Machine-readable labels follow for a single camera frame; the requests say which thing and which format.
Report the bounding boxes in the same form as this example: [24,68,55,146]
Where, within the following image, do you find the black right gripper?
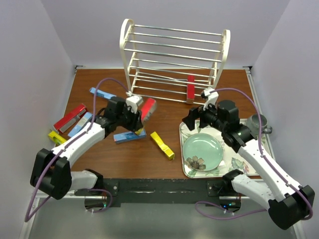
[182,99,226,132]

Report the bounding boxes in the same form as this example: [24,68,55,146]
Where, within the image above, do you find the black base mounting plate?
[75,178,241,210]

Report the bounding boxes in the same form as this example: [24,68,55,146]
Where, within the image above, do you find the blue silver toothpaste box left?
[68,112,93,138]

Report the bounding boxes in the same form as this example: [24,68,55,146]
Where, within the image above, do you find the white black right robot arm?
[182,100,315,230]

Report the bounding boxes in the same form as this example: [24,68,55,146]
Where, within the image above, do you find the cream metal-rod shelf rack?
[119,19,231,105]

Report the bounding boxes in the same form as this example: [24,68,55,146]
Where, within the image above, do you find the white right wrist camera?
[201,87,219,110]

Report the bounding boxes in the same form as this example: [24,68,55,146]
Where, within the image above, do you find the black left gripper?
[116,105,144,132]

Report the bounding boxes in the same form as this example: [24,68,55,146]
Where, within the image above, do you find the yellow toothpaste box left edge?
[48,131,66,145]

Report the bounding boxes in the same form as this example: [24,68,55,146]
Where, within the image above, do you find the yellow toothpaste box upright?
[135,128,145,135]

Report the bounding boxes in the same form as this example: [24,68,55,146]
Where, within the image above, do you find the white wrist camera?
[126,91,143,113]
[201,87,219,110]

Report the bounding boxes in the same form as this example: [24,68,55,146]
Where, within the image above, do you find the light blue toothpaste box far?
[89,87,116,100]

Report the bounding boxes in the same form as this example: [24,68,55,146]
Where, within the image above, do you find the blue toothpaste box centre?
[113,129,146,144]

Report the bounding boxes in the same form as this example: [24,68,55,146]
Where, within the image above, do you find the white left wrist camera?
[126,91,143,113]

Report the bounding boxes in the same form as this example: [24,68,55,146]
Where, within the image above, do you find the crumpled yellow toothpaste box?
[151,131,175,160]

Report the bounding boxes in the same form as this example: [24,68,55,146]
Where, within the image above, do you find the green ceramic plate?
[181,133,223,172]

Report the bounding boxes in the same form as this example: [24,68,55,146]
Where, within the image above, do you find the aluminium frame rail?
[21,176,306,239]

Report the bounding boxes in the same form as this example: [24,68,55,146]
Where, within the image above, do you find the leaf-pattern serving tray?
[179,119,275,178]

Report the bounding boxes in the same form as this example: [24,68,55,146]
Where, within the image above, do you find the red toothpaste box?
[186,75,195,104]
[141,98,157,125]
[53,104,87,133]

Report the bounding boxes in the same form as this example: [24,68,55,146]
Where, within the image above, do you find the grey ceramic mug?
[247,114,273,135]

